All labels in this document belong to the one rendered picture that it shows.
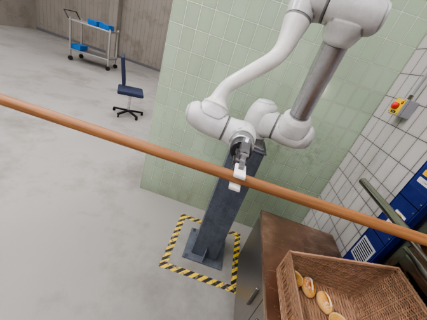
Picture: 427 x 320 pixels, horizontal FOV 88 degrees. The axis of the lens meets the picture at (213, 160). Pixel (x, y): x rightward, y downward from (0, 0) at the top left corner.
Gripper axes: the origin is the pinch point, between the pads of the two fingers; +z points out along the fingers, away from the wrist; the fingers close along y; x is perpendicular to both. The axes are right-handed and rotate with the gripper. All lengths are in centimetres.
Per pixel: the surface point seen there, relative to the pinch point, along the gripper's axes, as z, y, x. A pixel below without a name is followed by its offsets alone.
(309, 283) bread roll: -23, 54, -54
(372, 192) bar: -26, 2, -52
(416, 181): -53, 0, -86
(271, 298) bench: -13, 60, -36
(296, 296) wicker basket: -8, 46, -40
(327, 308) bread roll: -15, 55, -61
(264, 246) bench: -42, 60, -35
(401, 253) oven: -35, 29, -89
